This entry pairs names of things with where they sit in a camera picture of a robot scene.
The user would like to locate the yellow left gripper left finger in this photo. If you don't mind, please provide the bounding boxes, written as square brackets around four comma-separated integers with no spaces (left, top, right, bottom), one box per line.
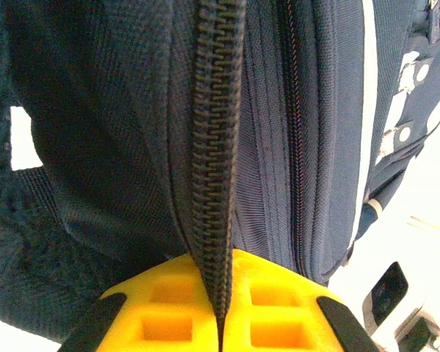
[58,254,219,352]

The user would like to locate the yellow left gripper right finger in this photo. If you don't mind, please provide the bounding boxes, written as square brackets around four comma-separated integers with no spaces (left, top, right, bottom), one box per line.
[222,248,381,352]

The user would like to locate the navy blue backpack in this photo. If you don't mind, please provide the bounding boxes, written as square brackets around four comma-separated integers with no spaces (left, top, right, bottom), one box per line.
[0,0,440,348]

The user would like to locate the aluminium side frame rail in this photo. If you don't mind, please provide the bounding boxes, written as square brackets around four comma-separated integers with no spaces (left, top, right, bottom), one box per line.
[406,215,440,238]

